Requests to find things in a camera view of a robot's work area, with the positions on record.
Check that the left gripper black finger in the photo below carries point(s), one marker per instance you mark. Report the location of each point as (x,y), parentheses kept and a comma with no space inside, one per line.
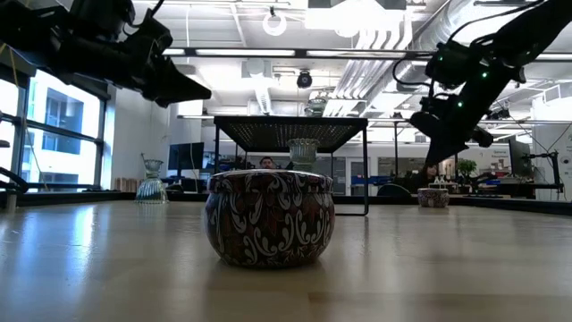
(174,87)

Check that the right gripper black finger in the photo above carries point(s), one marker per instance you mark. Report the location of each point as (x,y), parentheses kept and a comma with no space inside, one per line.
(447,144)

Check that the purple patterned candle tin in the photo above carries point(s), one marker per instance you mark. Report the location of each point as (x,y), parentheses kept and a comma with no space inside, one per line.
(432,197)

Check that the dark swirl-patterned candle tin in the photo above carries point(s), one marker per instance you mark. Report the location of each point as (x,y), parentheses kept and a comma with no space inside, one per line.
(268,219)

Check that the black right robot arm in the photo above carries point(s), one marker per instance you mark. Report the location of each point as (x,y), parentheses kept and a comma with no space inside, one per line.
(514,36)

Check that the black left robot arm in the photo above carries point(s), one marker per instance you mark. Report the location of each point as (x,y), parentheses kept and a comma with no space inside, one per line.
(67,40)

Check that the small green office plant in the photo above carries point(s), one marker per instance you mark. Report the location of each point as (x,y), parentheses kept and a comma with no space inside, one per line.
(467,166)

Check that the person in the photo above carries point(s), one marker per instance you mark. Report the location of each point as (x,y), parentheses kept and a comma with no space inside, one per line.
(267,162)
(431,172)

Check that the black computer monitor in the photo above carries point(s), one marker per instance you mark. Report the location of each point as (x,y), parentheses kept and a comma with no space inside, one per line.
(518,156)
(185,156)

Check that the black office chair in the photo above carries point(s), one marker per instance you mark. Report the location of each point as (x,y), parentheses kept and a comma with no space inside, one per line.
(393,191)

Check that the black office desk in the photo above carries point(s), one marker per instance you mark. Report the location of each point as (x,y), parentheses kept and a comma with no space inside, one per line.
(527,187)

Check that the wooden blocks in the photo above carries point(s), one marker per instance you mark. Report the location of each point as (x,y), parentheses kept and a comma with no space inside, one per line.
(127,184)

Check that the large window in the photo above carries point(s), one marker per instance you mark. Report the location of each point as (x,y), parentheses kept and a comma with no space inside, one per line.
(62,134)

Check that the black perforated metal rack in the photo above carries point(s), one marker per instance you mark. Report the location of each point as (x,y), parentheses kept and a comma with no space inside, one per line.
(290,134)

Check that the black bar with light strips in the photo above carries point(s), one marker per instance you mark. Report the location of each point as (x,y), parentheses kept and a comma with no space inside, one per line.
(299,53)

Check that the black round overhead camera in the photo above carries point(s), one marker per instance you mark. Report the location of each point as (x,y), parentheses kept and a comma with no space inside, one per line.
(304,79)

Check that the black table frame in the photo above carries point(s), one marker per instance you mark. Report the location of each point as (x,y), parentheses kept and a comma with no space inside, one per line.
(89,197)

